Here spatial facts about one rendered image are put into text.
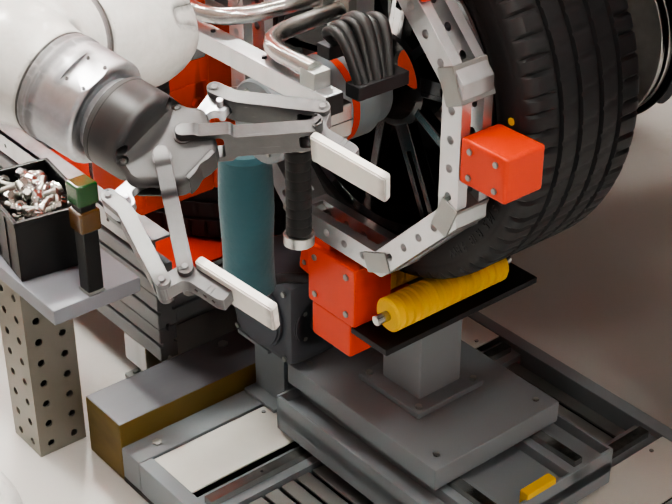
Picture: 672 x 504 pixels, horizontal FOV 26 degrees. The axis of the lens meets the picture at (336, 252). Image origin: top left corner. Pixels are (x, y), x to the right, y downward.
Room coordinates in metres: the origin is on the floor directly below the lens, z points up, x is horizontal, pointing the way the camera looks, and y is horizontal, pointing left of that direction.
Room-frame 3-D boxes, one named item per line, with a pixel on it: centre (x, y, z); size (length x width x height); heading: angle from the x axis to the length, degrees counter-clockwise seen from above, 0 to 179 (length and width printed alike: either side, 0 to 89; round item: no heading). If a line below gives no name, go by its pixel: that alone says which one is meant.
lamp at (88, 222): (2.08, 0.41, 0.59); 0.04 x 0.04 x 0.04; 40
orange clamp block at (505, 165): (1.77, -0.23, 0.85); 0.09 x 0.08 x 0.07; 40
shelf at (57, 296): (2.23, 0.54, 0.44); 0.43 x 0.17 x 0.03; 40
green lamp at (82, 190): (2.08, 0.41, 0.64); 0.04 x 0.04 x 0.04; 40
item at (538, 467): (2.08, -0.19, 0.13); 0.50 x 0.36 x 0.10; 40
